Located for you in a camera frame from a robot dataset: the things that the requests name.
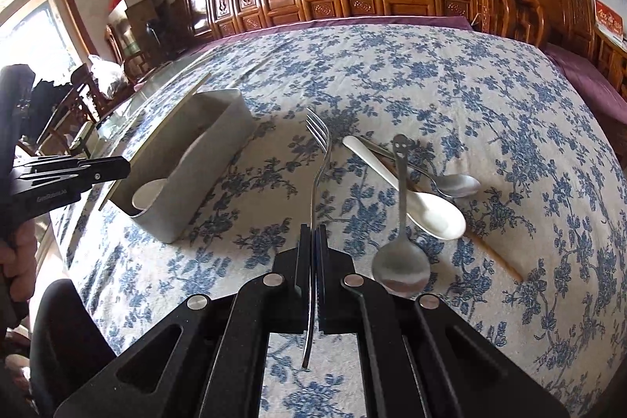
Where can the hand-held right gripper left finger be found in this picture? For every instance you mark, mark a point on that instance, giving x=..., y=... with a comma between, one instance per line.
x=294, y=290

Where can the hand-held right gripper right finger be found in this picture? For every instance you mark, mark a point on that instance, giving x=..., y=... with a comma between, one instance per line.
x=322, y=266

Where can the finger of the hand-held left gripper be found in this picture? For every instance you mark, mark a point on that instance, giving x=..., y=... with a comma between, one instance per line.
x=54, y=197
x=88, y=167

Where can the metal fork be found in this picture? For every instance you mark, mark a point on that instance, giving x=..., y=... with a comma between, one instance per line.
x=321, y=173

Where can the grey metal container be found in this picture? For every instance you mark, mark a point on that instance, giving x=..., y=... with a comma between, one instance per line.
x=205, y=163

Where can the person's left hand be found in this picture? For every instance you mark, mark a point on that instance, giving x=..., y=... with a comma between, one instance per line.
x=22, y=246

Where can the dark cloth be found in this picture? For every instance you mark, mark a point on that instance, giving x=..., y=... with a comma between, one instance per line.
x=51, y=104

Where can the dark wooden chair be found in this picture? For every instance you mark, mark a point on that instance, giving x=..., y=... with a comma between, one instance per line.
x=73, y=114

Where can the clear plastic bag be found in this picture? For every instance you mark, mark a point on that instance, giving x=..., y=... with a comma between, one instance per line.
x=110, y=77

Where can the stacked storage boxes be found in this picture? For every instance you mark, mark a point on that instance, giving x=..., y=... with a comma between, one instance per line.
x=142, y=36

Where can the person's black clothing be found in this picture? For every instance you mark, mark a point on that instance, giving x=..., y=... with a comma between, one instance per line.
x=68, y=339

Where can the plain metal spoon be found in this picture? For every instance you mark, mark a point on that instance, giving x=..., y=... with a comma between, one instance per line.
x=460, y=185

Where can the stacked cardboard boxes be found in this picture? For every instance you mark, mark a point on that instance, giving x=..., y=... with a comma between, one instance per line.
x=132, y=4

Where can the blue floral tablecloth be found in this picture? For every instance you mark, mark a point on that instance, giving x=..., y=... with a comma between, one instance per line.
x=490, y=114

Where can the purple sofa cushion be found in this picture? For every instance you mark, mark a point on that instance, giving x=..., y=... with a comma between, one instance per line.
x=392, y=22

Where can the purple armchair cushion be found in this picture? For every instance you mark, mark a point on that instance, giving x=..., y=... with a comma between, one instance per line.
x=592, y=80

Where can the wooden side cabinet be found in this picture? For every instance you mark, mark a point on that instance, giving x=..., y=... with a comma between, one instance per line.
x=612, y=65

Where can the red gift box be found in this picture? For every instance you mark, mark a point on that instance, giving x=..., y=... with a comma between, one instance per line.
x=609, y=19

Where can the wooden window frame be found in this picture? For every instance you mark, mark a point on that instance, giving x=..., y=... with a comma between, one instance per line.
x=68, y=6

